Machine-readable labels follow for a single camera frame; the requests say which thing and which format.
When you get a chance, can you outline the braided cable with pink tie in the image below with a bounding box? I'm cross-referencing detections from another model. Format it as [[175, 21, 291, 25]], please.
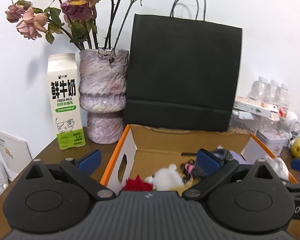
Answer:
[[180, 148, 235, 181]]

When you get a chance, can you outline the red fabric rose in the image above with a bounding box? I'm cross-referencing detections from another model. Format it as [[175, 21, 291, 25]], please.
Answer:
[[121, 175, 153, 192]]

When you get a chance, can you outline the lavender fluffy towel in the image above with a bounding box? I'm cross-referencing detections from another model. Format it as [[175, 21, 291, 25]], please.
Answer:
[[264, 156, 289, 180]]

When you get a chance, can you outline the yellow green apple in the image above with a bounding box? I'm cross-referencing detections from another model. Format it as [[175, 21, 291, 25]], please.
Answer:
[[291, 139, 300, 159]]

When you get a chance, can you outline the lavender printed tin box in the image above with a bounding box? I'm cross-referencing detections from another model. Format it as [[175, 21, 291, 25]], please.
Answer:
[[256, 129, 287, 157]]

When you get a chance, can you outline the white plush toy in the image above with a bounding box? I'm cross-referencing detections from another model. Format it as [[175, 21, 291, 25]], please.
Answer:
[[144, 164, 185, 191]]

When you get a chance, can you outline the clear plastic food container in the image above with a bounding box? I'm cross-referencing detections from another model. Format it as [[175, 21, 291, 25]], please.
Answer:
[[228, 109, 280, 135]]

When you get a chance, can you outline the orange cardboard box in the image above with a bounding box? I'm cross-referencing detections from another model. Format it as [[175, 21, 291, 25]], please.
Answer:
[[99, 123, 299, 197]]

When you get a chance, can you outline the clear water bottle right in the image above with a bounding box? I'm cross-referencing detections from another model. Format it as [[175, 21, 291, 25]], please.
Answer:
[[278, 83, 290, 119]]

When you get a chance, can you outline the clear water bottle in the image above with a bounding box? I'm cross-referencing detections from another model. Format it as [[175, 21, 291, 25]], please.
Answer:
[[278, 83, 290, 119], [248, 76, 268, 101], [266, 79, 280, 105]]

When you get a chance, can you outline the white flat glove box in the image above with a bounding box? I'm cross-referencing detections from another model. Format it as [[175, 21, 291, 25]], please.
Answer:
[[234, 96, 280, 121]]

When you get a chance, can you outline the white booklet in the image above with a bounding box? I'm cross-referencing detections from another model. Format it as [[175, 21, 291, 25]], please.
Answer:
[[0, 131, 32, 181]]

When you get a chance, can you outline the clear water bottle middle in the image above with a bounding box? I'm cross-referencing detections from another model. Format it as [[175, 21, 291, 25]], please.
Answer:
[[266, 79, 280, 105]]

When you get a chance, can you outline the clear water bottle left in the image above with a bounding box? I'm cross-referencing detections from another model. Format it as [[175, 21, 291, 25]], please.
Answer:
[[248, 76, 268, 101]]

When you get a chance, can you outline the purple fuzzy vase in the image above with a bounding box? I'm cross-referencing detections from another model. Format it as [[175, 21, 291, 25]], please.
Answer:
[[79, 49, 129, 145]]

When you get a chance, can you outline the white green milk carton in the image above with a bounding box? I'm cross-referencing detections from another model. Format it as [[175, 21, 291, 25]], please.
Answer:
[[47, 53, 85, 150]]

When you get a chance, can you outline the black paper shopping bag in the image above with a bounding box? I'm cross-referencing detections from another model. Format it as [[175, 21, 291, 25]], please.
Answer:
[[123, 15, 242, 132]]

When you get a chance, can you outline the dried pink rose bouquet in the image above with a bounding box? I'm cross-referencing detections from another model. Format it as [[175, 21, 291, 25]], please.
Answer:
[[5, 0, 142, 51]]

